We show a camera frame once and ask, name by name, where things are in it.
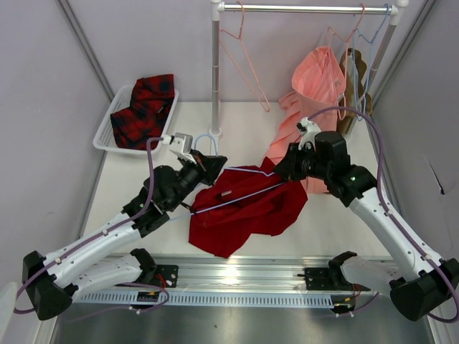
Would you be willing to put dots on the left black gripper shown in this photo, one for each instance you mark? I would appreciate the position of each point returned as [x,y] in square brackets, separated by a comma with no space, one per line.
[209,165]

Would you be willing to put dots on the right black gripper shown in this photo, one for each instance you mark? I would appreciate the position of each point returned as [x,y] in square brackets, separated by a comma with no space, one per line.
[291,162]

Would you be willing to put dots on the red skirt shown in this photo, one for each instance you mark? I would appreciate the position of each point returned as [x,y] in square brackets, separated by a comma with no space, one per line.
[223,231]

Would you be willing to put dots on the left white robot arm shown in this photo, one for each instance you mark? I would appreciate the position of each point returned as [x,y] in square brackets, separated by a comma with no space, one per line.
[141,216]

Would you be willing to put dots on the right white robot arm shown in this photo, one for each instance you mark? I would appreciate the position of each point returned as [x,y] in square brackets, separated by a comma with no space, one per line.
[422,279]

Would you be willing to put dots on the pink pleated skirt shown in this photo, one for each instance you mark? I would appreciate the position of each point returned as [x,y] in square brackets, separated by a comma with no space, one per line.
[317,83]

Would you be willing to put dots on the red black plaid garment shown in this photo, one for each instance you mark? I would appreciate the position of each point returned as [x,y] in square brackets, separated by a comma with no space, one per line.
[145,117]

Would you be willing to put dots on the brown garment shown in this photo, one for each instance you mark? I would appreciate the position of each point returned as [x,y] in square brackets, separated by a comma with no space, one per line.
[355,95]

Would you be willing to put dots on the white plastic basket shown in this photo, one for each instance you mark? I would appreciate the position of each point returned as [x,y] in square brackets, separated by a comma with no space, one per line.
[104,139]

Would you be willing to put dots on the white metal clothes rack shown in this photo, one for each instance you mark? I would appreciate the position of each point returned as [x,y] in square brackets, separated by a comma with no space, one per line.
[219,7]

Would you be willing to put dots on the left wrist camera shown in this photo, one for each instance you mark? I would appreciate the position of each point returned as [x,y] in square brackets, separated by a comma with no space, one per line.
[180,145]

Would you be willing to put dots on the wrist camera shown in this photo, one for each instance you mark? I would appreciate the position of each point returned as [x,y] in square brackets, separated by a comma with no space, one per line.
[308,131]
[180,145]

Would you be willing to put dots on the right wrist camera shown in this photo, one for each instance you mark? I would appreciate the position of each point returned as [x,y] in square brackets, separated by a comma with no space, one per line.
[308,131]

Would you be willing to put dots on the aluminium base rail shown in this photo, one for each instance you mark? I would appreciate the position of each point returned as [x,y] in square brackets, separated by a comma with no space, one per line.
[233,272]

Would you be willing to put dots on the white slotted cable duct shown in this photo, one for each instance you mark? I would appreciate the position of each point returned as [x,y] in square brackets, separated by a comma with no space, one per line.
[219,299]

